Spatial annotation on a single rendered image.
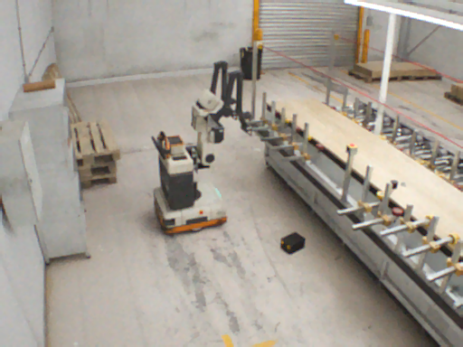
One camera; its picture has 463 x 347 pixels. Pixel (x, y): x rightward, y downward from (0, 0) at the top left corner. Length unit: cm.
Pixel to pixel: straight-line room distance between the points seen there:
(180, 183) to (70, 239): 118
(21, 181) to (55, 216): 124
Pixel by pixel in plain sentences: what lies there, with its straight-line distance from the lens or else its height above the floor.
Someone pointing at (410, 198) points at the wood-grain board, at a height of 90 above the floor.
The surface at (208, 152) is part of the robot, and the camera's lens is 411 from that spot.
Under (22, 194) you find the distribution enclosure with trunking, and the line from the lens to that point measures 273.
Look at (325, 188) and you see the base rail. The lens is 379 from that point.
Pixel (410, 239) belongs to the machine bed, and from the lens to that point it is 335.
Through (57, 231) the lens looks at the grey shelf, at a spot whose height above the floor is 37.
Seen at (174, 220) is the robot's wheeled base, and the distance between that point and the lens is 416.
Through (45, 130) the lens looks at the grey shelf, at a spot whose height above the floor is 135.
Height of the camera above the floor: 254
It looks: 28 degrees down
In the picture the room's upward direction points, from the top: 1 degrees clockwise
